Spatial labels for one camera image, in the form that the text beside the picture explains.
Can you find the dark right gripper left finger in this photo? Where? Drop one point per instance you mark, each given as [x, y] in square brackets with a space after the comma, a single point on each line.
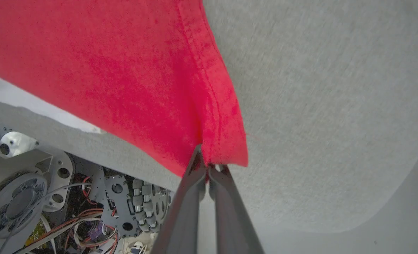
[182, 218]

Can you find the red and white garment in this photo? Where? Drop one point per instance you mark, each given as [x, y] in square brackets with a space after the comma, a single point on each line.
[106, 63]

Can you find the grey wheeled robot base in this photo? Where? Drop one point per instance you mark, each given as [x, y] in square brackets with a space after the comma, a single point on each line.
[18, 204]

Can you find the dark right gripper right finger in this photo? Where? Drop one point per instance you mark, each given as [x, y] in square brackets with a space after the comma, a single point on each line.
[233, 225]

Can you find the grey omni roller wheel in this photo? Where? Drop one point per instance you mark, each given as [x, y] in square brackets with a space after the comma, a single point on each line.
[147, 204]

